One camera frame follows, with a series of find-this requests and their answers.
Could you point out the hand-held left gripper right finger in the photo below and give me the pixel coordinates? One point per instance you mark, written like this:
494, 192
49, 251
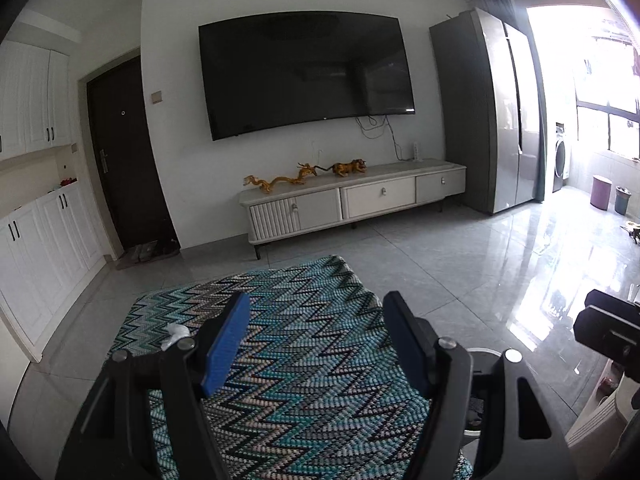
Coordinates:
406, 345

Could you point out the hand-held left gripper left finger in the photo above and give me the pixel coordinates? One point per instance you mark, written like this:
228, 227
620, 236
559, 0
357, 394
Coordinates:
227, 345

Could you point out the grey trash bin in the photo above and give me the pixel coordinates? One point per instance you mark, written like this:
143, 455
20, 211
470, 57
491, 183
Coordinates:
484, 355

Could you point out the white crumpled plastic bag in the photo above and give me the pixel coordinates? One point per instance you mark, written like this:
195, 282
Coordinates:
175, 335

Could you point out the zigzag patterned rug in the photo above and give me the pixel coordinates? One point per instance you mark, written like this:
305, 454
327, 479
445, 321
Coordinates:
310, 320

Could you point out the small yellow floor object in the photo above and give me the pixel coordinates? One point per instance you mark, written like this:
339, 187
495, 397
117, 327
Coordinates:
632, 231

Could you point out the dark shoes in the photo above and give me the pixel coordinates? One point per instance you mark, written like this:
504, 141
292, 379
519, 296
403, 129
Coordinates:
167, 246

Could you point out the grey shoes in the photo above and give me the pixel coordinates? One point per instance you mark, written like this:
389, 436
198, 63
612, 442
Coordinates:
141, 252

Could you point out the teal bin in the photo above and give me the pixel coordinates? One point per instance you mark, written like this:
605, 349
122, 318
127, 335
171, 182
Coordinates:
622, 201

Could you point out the purple bin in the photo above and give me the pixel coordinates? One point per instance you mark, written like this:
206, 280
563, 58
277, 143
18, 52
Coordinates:
600, 192

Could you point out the white television cabinet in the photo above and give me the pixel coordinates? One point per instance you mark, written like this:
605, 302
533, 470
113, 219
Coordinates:
350, 200

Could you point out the long golden dragon figurine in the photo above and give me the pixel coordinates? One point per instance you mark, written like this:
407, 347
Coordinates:
272, 183

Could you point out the white washing machine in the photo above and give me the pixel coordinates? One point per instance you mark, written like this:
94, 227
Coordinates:
561, 157

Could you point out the golden tiger figurine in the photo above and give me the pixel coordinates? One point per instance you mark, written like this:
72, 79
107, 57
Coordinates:
348, 167

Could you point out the short golden dragon figurine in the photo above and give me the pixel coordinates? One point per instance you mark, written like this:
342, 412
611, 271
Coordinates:
309, 171

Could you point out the white floor cupboard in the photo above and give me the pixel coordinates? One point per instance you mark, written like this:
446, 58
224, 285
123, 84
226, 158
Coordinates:
45, 260

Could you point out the dark brown door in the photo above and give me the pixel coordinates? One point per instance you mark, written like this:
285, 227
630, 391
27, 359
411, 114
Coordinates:
130, 160

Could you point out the small red counter item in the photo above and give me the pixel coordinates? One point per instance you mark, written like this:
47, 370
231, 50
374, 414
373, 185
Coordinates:
67, 180

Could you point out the balcony window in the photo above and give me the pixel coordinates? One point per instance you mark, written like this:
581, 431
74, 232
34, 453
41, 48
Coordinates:
610, 85

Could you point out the grey refrigerator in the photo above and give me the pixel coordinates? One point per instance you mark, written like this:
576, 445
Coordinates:
485, 110

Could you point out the brown wall switch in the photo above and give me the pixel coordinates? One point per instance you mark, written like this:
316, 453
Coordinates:
157, 96

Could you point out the black wall television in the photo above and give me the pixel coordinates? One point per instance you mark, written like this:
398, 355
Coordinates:
305, 70

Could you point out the white wall cupboard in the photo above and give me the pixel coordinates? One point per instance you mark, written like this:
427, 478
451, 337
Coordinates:
30, 100

